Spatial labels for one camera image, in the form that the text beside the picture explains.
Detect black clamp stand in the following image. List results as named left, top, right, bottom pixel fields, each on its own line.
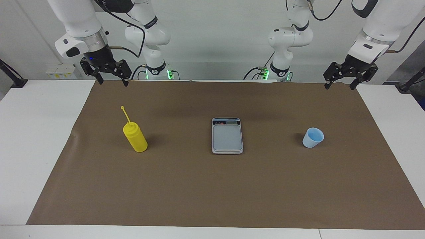
left=0, top=59, right=28, bottom=89
left=395, top=66, right=425, bottom=92

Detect silver digital kitchen scale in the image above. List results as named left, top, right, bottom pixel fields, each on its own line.
left=212, top=117, right=244, bottom=155

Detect yellow squeeze bottle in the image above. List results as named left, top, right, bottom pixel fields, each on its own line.
left=121, top=106, right=148, bottom=153

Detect white wall outlet box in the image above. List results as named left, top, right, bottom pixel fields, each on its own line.
left=46, top=65, right=77, bottom=79

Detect brown paper table mat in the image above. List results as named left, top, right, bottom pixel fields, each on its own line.
left=26, top=80, right=425, bottom=230

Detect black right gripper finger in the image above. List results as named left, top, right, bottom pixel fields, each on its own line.
left=114, top=60, right=132, bottom=87
left=80, top=57, right=103, bottom=84

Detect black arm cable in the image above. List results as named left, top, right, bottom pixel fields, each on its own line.
left=95, top=0, right=146, bottom=58
left=307, top=0, right=425, bottom=53

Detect black base cable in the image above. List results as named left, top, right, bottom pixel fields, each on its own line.
left=131, top=64, right=148, bottom=80
left=243, top=51, right=276, bottom=80

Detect light blue plastic cup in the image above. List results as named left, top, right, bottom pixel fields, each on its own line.
left=302, top=127, right=325, bottom=149

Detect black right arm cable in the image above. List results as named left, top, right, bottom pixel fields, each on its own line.
left=95, top=0, right=146, bottom=58

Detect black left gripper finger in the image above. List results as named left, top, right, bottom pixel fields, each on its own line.
left=324, top=62, right=347, bottom=89
left=350, top=65, right=378, bottom=90

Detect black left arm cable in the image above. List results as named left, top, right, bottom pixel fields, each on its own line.
left=307, top=0, right=425, bottom=53

